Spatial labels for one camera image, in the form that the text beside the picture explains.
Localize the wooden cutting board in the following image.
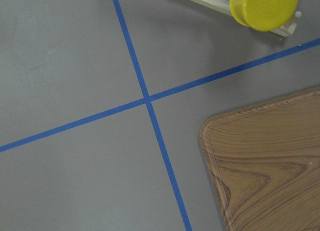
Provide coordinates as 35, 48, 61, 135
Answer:
199, 87, 320, 231

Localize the wooden drying rack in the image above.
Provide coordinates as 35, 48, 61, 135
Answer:
189, 0, 302, 37

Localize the yellow mug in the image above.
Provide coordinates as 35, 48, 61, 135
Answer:
229, 0, 299, 32

